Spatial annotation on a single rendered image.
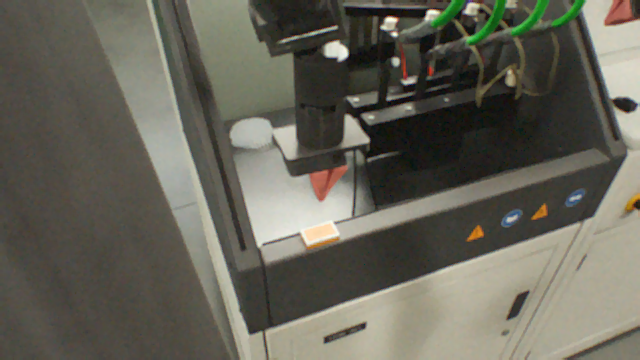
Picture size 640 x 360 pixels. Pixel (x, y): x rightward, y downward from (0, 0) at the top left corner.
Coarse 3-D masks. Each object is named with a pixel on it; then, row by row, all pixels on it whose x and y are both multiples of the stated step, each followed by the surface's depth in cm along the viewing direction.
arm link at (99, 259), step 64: (0, 0) 8; (64, 0) 9; (0, 64) 8; (64, 64) 9; (0, 128) 7; (64, 128) 9; (128, 128) 11; (0, 192) 7; (64, 192) 8; (128, 192) 10; (0, 256) 7; (64, 256) 8; (128, 256) 10; (0, 320) 8; (64, 320) 8; (128, 320) 10; (192, 320) 12
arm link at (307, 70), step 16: (320, 48) 47; (336, 48) 49; (304, 64) 47; (320, 64) 47; (336, 64) 47; (304, 80) 48; (320, 80) 48; (336, 80) 48; (304, 96) 50; (320, 96) 49; (336, 96) 50
